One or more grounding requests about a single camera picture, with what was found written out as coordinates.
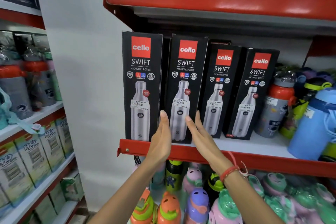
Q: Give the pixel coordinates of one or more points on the light green bottle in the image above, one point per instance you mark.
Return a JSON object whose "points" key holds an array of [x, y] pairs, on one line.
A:
{"points": [[55, 84]]}

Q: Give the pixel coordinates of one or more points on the black steel bottle box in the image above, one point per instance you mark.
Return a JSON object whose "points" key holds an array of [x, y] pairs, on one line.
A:
{"points": [[141, 74], [186, 74], [220, 87], [220, 42], [252, 92]]}

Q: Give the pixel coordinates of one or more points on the pink pig kids bottle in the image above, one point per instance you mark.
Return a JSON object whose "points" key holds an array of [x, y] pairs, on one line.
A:
{"points": [[193, 178]]}

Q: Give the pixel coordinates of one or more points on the person's left hand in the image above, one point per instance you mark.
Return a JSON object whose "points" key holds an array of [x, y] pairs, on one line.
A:
{"points": [[160, 142]]}

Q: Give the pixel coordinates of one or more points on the person's left fingers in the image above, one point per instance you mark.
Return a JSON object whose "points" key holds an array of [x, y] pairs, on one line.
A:
{"points": [[164, 124]]}

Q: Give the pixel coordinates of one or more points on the blue plastic bottle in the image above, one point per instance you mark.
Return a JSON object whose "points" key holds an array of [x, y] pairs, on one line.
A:
{"points": [[309, 129]]}

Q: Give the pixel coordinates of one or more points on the person's right forearm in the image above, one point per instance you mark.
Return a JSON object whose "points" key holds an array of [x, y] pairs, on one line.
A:
{"points": [[252, 202]]}

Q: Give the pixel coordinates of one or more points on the pile of green pink bottles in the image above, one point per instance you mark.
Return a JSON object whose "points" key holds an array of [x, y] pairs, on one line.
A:
{"points": [[296, 200]]}

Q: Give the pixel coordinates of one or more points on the red shelf bracket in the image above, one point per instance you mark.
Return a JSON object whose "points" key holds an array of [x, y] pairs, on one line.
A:
{"points": [[321, 46]]}

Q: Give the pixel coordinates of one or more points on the grey bottle with orange lid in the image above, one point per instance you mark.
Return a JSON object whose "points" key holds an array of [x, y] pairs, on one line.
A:
{"points": [[273, 111], [39, 84], [15, 92]]}

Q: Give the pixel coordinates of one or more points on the dark purple bottle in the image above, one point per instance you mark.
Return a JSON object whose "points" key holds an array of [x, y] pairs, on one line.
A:
{"points": [[308, 73], [325, 76]]}

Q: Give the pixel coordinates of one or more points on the red white shelving unit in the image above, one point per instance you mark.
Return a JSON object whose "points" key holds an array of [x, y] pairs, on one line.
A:
{"points": [[49, 109]]}

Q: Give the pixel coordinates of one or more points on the person's right hand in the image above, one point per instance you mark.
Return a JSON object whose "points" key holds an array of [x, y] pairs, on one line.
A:
{"points": [[210, 150]]}

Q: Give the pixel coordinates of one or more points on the green bottle orange lid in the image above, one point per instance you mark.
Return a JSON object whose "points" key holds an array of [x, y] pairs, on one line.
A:
{"points": [[143, 208], [169, 209]]}

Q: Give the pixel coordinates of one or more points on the row of pale green boxes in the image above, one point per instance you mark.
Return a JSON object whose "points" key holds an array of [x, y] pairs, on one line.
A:
{"points": [[70, 187]]}

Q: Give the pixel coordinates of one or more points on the person's right fingers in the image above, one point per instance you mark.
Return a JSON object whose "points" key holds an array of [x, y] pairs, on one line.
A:
{"points": [[196, 128]]}

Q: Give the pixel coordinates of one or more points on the purple kids bottle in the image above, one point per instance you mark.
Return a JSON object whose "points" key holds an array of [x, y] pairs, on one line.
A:
{"points": [[198, 204]]}

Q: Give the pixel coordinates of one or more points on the teal bottle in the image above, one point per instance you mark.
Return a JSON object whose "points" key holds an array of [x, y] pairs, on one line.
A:
{"points": [[158, 176]]}

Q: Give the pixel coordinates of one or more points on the person's left forearm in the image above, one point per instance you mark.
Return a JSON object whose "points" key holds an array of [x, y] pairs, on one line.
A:
{"points": [[123, 195]]}

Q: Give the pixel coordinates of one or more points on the pink bottle green lid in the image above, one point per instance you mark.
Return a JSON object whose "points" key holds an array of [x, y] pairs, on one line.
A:
{"points": [[225, 209]]}

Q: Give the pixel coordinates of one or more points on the row of white green boxes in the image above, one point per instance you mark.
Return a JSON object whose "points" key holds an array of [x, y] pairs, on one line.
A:
{"points": [[31, 155]]}

